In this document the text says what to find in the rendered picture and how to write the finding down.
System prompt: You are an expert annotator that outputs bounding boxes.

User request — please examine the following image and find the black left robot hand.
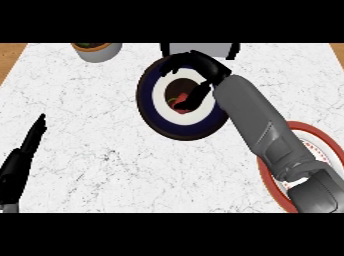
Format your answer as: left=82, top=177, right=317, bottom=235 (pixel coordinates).
left=0, top=113, right=48, bottom=208

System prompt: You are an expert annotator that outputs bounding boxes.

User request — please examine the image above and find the navy and white plate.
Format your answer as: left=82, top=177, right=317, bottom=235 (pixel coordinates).
left=134, top=54, right=230, bottom=141

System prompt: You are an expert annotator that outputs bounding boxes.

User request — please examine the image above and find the red rimmed white plate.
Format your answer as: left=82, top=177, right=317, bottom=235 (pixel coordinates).
left=255, top=120, right=344, bottom=214

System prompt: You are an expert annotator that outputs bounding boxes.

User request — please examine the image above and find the grey box appliance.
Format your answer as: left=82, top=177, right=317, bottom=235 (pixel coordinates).
left=159, top=42, right=243, bottom=61

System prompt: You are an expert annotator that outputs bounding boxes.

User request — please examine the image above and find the grey plant pot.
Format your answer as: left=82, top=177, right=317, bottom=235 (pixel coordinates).
left=69, top=42, right=124, bottom=64

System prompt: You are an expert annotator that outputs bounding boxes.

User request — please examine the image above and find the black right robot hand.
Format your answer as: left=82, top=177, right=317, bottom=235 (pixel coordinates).
left=158, top=49, right=233, bottom=111

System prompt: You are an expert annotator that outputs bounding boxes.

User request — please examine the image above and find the red bell pepper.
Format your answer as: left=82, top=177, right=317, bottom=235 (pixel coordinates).
left=166, top=92, right=192, bottom=115

